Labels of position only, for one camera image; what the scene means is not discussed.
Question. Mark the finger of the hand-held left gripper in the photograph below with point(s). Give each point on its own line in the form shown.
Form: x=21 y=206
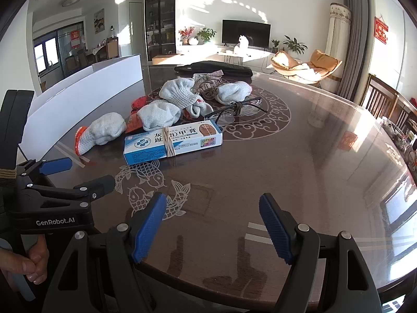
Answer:
x=101 y=184
x=55 y=166

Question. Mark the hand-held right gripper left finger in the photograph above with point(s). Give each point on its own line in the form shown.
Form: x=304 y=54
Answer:
x=150 y=228

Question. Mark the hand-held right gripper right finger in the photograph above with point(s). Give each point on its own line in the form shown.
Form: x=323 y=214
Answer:
x=277 y=231

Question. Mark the white knit work glove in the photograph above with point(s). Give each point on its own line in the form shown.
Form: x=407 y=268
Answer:
x=233 y=92
x=177 y=92
x=104 y=132
x=158 y=114

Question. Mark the blue white medicine box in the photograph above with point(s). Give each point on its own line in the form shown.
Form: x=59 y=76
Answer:
x=146 y=145

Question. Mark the white container box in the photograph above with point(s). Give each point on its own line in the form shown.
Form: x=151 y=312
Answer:
x=81 y=94

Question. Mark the red snack packet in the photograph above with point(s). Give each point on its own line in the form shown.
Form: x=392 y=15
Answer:
x=132 y=124
x=138 y=102

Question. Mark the rhinestone bow hair clip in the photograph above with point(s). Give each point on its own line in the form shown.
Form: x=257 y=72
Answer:
x=211 y=75

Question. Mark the person's left hand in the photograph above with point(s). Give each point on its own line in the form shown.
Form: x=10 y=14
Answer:
x=35 y=260

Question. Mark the tan rubber band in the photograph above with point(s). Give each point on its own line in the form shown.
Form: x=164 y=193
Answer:
x=169 y=141

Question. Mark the glass balcony door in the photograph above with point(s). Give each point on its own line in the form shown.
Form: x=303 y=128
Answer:
x=49 y=52

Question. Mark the black framed glasses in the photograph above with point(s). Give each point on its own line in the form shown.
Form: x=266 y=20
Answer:
x=251 y=106

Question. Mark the red paper sign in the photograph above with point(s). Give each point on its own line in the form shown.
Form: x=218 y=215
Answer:
x=75 y=39

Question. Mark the wicker back wooden chair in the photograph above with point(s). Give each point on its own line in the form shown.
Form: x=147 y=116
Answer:
x=112 y=49

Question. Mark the light wooden low bench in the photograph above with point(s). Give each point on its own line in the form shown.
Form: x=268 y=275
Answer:
x=163 y=59

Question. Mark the bronze claw hair clip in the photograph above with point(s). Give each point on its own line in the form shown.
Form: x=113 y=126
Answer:
x=208 y=93

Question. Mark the blue white tissue packet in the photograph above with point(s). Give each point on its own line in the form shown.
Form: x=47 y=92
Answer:
x=199 y=77

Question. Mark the white door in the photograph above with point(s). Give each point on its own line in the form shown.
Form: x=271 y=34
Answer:
x=136 y=29

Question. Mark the round ceiling lamp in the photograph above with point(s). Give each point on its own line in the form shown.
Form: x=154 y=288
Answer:
x=71 y=1

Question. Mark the white tv cabinet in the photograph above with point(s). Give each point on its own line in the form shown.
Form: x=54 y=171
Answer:
x=202 y=52

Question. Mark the orange lounge chair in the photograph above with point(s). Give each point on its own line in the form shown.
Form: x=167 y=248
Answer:
x=325 y=60
x=286 y=63

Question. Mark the wooden dining chair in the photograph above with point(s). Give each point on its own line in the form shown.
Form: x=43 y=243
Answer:
x=402 y=114
x=374 y=94

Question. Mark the black bag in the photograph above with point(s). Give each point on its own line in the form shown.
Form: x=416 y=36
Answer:
x=228 y=69

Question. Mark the white round vase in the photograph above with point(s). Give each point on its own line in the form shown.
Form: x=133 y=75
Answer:
x=193 y=41

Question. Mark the red flower arrangement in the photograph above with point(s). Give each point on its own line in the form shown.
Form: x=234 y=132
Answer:
x=185 y=32

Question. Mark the dark glass display cabinet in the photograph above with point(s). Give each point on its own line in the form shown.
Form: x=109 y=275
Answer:
x=159 y=16

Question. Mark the white coffee table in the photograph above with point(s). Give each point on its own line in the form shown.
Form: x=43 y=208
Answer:
x=255 y=53

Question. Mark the small green potted plant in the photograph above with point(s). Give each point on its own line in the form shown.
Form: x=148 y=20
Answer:
x=275 y=44

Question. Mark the large leafy potted plant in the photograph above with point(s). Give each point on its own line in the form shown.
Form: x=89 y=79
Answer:
x=295 y=44

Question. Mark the white cat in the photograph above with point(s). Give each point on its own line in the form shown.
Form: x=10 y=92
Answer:
x=241 y=44

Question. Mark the black television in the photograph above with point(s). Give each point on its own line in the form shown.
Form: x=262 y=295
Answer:
x=254 y=32

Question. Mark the grey curtain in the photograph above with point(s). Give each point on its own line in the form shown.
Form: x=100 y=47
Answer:
x=355 y=39

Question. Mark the covered standing air conditioner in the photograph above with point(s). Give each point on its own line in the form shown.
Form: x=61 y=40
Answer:
x=338 y=29

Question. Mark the framed wall painting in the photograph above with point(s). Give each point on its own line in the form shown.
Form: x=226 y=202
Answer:
x=99 y=21

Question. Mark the red wall hanging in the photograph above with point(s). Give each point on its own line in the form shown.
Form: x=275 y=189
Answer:
x=381 y=30

